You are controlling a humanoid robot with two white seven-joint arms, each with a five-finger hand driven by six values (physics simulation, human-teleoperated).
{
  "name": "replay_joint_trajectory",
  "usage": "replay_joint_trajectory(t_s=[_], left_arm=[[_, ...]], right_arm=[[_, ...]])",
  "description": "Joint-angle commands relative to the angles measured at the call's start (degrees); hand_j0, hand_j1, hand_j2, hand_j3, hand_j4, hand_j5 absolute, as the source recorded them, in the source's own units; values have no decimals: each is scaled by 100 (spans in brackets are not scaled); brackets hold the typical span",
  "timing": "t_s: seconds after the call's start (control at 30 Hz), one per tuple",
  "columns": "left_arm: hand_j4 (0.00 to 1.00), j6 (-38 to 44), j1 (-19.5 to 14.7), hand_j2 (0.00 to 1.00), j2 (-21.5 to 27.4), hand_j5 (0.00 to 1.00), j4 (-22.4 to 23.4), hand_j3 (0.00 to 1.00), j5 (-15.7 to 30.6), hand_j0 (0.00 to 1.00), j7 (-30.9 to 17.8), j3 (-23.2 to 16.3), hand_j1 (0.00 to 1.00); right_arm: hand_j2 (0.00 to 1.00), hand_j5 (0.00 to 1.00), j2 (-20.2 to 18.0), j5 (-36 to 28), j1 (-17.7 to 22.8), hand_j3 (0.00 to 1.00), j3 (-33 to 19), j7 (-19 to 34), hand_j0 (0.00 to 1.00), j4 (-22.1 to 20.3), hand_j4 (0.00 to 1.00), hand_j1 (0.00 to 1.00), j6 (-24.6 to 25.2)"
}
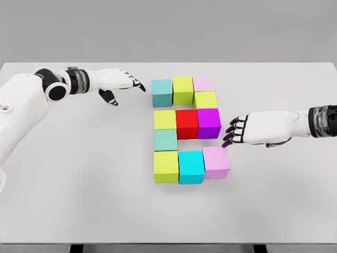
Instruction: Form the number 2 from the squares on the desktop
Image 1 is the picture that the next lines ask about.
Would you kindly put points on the mint green block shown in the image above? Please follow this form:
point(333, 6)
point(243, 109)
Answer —
point(164, 139)

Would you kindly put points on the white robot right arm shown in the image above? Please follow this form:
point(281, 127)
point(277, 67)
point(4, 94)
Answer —
point(313, 122)

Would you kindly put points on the yellow-green block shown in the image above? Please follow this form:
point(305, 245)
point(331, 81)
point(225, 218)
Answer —
point(164, 119)
point(166, 166)
point(183, 90)
point(205, 100)

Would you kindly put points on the purple block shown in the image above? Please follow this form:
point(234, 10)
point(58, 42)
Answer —
point(208, 122)

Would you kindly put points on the cyan block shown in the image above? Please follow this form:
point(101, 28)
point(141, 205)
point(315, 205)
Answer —
point(191, 167)

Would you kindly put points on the red block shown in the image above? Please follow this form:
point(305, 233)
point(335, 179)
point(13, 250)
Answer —
point(187, 124)

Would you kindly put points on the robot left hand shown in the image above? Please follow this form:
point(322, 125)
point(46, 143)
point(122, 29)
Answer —
point(116, 78)

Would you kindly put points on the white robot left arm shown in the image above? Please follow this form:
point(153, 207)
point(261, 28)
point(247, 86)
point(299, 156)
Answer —
point(31, 105)

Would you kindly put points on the teal block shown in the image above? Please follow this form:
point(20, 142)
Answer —
point(161, 92)

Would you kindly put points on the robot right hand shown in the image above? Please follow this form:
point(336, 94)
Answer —
point(263, 126)

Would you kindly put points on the light pink block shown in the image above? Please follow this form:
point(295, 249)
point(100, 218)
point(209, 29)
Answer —
point(216, 162)
point(203, 83)

